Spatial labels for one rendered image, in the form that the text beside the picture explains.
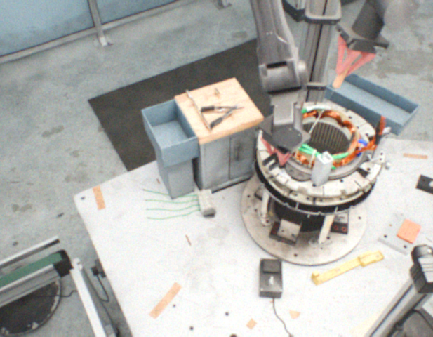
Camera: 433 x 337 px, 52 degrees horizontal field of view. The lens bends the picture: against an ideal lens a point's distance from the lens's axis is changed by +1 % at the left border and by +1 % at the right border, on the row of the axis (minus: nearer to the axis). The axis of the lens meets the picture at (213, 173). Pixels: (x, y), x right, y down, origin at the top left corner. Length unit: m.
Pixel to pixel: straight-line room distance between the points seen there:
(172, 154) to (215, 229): 0.29
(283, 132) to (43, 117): 2.30
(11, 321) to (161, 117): 1.27
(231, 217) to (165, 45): 2.14
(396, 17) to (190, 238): 0.83
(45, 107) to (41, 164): 0.47
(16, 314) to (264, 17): 1.81
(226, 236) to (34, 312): 1.15
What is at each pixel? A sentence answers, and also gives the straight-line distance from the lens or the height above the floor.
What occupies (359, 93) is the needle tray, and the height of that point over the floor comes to 1.02.
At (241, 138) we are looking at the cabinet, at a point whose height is 0.99.
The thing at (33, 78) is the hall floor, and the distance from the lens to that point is 3.30.
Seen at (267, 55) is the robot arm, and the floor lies 1.47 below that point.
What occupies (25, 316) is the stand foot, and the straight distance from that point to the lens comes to 2.25.
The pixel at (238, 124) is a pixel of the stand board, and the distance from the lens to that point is 1.26.
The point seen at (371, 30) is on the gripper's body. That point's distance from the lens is 0.98.
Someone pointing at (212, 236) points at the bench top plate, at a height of 0.78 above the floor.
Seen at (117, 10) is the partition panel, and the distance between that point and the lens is 3.39.
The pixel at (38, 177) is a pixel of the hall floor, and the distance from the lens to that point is 2.67.
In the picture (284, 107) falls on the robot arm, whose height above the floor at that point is 1.39.
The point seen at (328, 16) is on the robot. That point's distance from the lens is 1.50.
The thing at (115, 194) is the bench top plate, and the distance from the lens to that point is 1.49.
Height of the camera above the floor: 1.97
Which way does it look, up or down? 52 degrees down
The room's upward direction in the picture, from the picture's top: 1 degrees counter-clockwise
